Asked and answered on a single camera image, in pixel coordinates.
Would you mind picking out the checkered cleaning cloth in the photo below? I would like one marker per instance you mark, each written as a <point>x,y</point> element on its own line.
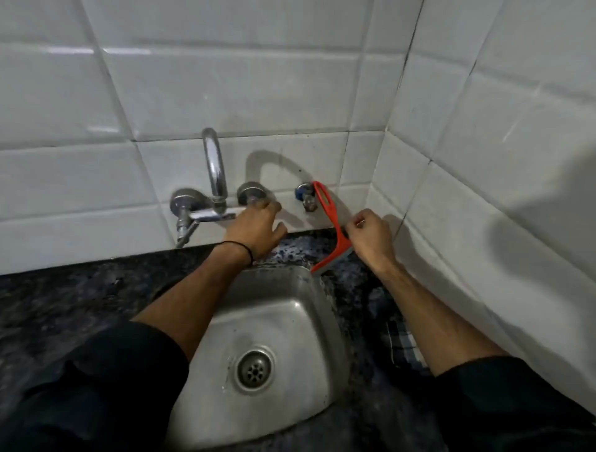
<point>400,342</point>

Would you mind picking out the orange squeegee with grey blade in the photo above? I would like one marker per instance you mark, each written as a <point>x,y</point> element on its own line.
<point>342,242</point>

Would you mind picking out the person's right forearm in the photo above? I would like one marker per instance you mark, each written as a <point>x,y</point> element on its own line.
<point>433,321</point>

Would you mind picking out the person's right dark sleeve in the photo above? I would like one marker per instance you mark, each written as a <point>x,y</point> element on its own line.
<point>512,410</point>

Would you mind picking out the person's left forearm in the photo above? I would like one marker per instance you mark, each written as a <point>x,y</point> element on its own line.
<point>195,298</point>

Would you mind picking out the stainless steel sink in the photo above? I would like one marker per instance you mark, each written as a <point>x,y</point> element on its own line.
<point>279,316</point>

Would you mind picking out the person's left hand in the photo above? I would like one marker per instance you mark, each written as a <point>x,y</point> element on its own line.
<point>253,230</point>

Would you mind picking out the person's dark sleeve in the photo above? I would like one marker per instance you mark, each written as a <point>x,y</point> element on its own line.
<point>512,410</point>
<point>93,391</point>

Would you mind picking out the person's left dark sleeve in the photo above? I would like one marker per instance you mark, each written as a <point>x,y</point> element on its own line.
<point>93,391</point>

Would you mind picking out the small blue-capped wall tap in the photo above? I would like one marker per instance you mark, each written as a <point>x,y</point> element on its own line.
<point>305,193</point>

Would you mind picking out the black wrist band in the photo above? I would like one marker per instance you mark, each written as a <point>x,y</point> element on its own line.
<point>247,250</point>

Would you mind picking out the chrome wall faucet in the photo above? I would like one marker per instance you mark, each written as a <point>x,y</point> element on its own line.
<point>214,163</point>

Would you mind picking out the person's right hand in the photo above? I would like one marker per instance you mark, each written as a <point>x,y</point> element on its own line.
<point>372,240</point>

